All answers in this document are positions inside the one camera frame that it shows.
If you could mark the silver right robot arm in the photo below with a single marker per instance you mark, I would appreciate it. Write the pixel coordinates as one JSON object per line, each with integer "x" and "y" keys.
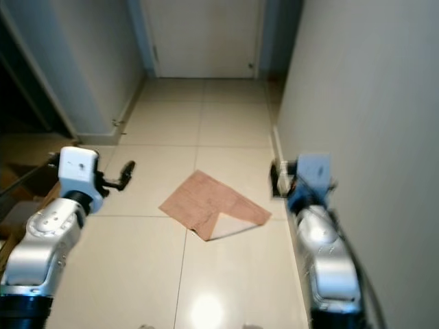
{"x": 333, "y": 257}

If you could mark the pink folded floor cloth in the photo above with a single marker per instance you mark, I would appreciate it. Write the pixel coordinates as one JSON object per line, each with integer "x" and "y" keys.
{"x": 209, "y": 202}

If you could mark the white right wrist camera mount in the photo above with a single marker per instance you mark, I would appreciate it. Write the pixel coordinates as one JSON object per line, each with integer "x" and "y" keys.
{"x": 312, "y": 175}

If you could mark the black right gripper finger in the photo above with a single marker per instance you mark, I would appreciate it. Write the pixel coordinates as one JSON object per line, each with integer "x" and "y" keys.
{"x": 274, "y": 178}

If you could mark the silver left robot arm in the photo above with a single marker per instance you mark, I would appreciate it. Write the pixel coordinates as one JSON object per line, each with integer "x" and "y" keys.
{"x": 44, "y": 240}

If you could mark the white closed door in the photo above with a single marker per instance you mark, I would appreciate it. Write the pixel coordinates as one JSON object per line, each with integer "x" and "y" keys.
{"x": 202, "y": 38}

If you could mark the brown cardboard box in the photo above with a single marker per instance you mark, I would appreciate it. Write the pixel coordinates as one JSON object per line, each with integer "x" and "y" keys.
{"x": 19, "y": 212}

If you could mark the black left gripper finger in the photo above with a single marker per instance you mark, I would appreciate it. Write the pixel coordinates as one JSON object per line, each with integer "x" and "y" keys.
{"x": 128, "y": 175}

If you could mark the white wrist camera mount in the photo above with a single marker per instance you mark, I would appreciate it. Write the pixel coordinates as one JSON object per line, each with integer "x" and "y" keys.
{"x": 77, "y": 166}
{"x": 312, "y": 175}

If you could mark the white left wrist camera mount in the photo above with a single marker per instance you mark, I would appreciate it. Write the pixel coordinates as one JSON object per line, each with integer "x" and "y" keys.
{"x": 77, "y": 166}

